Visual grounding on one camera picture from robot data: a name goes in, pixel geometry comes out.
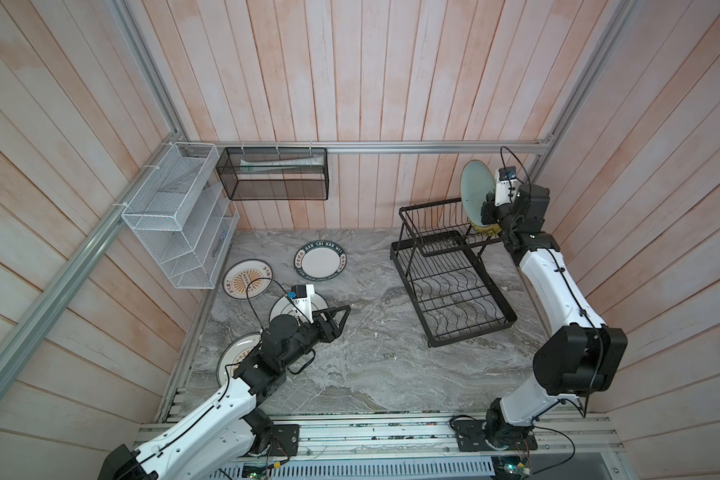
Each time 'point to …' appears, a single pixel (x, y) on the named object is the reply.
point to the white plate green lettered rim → (320, 260)
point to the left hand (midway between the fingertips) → (345, 315)
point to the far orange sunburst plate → (247, 279)
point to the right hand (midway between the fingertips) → (492, 191)
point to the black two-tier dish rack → (439, 262)
